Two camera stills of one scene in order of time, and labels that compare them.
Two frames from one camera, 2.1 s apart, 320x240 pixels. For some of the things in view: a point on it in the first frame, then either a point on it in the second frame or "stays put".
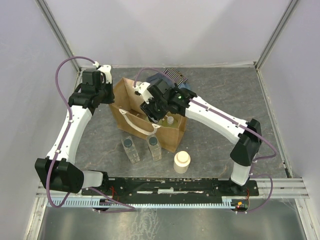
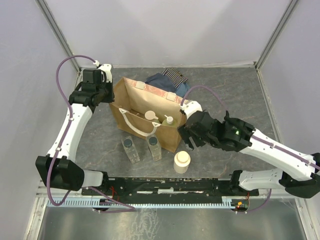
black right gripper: x=153 y=116 → x=186 y=133
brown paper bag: x=132 y=120 stays put
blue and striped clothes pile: x=171 y=76 stays put
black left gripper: x=110 y=99 stays put
